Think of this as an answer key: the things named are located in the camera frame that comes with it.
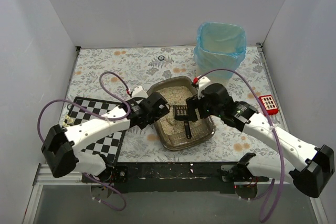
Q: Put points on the black litter scoop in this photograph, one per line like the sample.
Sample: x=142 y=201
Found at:
x=181 y=114

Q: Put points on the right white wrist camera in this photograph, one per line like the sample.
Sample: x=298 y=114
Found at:
x=200 y=83

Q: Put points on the red toy block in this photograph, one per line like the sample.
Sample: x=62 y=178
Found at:
x=269 y=104

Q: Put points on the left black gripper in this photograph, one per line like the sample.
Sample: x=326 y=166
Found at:
x=159 y=104

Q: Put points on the floral table mat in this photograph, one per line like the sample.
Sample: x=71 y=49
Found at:
x=100 y=73

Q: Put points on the beige trash bin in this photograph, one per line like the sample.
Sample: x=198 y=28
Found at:
x=221 y=77

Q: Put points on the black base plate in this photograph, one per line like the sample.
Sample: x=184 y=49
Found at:
x=223 y=177

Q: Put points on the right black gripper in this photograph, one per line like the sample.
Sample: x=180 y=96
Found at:
x=192 y=107

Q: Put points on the blue plastic bin liner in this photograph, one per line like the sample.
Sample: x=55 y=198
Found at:
x=219 y=45

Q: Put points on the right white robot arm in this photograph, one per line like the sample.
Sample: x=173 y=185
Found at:
x=308 y=167

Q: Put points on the brown plastic litter box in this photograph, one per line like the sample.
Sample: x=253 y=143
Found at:
x=176 y=130

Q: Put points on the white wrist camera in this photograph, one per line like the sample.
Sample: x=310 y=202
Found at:
x=137 y=93
x=200 y=83

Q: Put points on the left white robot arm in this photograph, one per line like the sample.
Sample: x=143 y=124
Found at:
x=63 y=147

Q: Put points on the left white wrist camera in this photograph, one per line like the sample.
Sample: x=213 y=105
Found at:
x=137 y=93

